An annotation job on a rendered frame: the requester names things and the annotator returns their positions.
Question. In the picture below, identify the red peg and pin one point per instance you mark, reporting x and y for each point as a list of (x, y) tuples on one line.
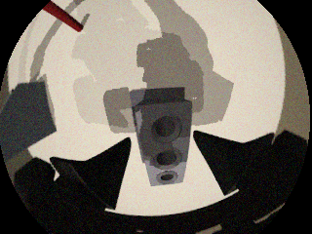
[(60, 14)]

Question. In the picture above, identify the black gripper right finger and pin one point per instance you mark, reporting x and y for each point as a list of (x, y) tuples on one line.
[(229, 159)]

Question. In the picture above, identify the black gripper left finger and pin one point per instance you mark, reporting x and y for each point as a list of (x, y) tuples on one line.
[(102, 174)]

